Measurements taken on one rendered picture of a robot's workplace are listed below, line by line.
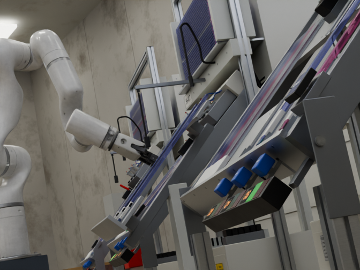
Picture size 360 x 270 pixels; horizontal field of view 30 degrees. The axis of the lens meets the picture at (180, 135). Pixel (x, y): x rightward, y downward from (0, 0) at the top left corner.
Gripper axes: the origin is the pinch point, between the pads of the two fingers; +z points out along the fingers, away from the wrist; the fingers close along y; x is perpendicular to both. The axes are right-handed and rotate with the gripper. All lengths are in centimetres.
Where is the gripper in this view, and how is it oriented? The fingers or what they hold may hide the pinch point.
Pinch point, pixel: (154, 160)
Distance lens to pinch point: 227.8
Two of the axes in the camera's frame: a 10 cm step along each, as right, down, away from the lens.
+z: 8.8, 4.5, 1.3
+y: -2.6, 2.4, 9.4
